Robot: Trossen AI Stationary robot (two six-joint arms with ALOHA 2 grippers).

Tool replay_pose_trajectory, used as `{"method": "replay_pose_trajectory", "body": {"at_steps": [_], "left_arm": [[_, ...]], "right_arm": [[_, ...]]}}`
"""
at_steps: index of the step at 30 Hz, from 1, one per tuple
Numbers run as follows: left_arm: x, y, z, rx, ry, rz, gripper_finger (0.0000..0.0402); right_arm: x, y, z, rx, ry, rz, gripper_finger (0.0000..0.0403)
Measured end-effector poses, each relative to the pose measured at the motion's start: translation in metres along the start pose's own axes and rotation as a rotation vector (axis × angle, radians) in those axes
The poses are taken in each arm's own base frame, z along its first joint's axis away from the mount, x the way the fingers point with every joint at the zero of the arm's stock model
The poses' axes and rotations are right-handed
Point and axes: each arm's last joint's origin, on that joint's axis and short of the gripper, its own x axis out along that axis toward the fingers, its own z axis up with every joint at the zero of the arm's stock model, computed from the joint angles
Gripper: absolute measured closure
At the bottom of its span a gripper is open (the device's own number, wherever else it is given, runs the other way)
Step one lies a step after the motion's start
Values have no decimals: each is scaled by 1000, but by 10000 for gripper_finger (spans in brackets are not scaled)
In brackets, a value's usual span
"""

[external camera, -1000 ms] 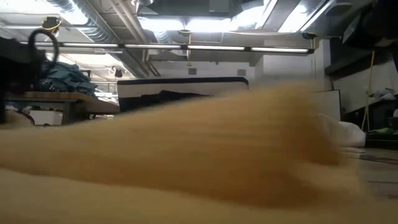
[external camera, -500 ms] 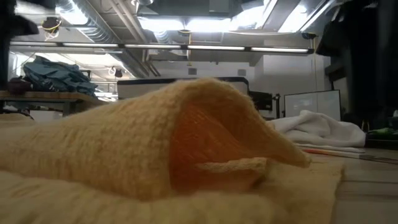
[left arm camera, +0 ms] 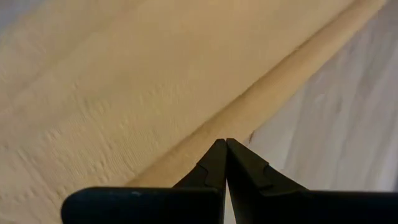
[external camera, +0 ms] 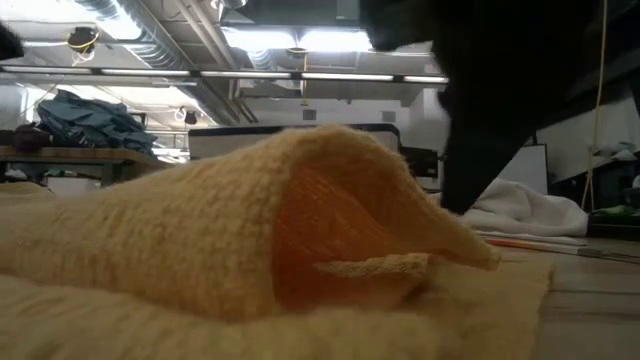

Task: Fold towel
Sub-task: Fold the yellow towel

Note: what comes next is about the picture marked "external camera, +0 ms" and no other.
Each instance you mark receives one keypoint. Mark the white storage box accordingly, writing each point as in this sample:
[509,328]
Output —
[75,186]

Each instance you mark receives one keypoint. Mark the green item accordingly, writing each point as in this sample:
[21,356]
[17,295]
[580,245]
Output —
[612,211]

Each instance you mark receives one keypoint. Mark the small black hanging device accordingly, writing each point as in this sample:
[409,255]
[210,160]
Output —
[190,117]

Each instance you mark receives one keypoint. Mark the white plastic bag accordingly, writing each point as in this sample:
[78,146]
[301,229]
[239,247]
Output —
[617,150]

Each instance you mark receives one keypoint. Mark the blue-green cloth pile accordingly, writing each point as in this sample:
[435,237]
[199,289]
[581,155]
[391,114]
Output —
[90,122]

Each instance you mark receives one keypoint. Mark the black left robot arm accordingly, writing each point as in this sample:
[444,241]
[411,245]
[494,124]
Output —
[9,42]

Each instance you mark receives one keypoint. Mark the orange wooden stick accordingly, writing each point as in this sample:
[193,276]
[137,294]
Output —
[575,251]

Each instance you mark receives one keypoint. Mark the black monitor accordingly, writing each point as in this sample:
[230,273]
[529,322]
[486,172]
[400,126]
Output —
[422,160]

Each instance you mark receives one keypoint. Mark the dark red object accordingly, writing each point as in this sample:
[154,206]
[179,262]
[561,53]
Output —
[30,137]

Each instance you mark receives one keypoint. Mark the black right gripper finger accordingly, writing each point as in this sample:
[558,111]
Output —
[475,165]

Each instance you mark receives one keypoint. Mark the navy white striped fabric bin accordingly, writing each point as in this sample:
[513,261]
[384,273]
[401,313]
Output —
[225,145]

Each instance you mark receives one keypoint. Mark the white terry towel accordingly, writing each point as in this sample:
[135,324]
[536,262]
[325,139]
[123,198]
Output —
[525,210]

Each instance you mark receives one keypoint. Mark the whiteboard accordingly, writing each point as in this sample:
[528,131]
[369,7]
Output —
[530,165]

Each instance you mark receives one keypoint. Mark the yellow terry towel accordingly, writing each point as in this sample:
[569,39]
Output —
[200,250]

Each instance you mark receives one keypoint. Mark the wooden-top metal cart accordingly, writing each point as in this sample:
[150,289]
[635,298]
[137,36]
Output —
[75,155]

